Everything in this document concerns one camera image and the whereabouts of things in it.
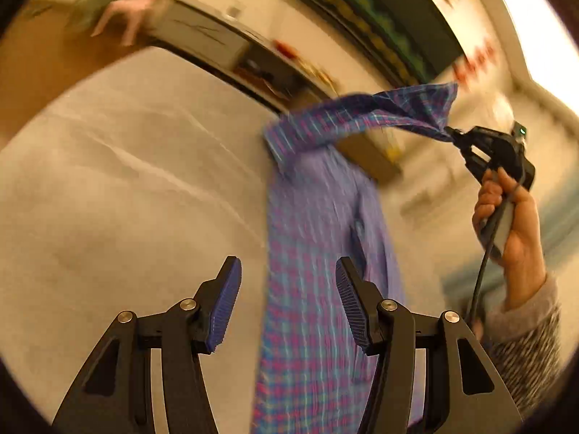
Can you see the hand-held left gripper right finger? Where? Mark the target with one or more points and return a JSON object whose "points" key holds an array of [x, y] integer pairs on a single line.
{"points": [[351, 308]]}

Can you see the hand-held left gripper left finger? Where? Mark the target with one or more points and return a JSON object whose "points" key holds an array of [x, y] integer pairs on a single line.
{"points": [[225, 308]]}

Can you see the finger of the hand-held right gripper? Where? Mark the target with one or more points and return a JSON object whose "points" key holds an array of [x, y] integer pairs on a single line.
{"points": [[459, 134], [470, 162]]}

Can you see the blue purple plaid shirt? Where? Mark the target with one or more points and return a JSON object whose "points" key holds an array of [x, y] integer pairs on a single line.
{"points": [[312, 244]]}

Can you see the person's right forearm grey sleeve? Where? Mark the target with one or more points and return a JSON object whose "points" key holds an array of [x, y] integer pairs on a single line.
{"points": [[529, 348]]}

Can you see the person's right hand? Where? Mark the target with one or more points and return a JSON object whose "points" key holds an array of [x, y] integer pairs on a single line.
{"points": [[520, 230]]}

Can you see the brown cardboard box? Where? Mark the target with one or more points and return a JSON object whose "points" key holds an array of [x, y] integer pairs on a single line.
{"points": [[368, 156]]}

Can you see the white bed sheet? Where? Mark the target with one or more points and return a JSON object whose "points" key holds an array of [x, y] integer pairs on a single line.
{"points": [[135, 181]]}

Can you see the grey bedside cabinet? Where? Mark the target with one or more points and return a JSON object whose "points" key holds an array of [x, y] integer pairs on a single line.
{"points": [[203, 31]]}

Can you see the pink doll with green hair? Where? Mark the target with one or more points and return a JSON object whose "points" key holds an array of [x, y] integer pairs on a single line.
{"points": [[126, 2]]}

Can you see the red wall decoration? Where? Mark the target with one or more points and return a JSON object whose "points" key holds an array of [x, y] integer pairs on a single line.
{"points": [[476, 62]]}

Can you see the dark wall poster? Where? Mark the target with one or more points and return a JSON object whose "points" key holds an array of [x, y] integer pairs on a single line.
{"points": [[375, 13]]}

